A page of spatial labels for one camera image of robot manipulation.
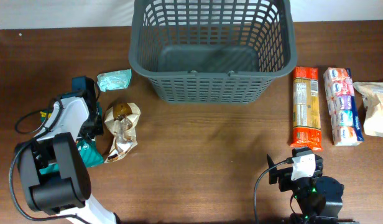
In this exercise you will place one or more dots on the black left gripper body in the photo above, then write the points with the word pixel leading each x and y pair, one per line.
pixel 94 125

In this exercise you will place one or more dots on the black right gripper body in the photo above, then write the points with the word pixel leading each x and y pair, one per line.
pixel 285 179

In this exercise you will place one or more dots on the beige Pantree snack bag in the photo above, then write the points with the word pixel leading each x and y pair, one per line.
pixel 121 121

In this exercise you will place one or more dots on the green Nescafe coffee bag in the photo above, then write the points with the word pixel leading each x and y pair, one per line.
pixel 88 152

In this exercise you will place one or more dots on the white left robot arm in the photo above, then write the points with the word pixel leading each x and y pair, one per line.
pixel 48 179

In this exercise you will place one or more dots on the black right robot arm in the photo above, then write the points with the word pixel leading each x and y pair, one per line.
pixel 319 197

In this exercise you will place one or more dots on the light teal small packet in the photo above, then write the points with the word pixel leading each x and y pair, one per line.
pixel 116 80

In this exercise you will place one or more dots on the orange spaghetti packet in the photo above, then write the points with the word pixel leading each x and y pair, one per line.
pixel 306 109

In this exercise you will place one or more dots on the Kleenex tissue multipack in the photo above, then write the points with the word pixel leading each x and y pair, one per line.
pixel 345 123

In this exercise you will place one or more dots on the grey plastic basket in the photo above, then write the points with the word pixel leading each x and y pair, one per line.
pixel 212 51

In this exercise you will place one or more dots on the beige paper pouch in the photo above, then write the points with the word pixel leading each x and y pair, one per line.
pixel 372 96

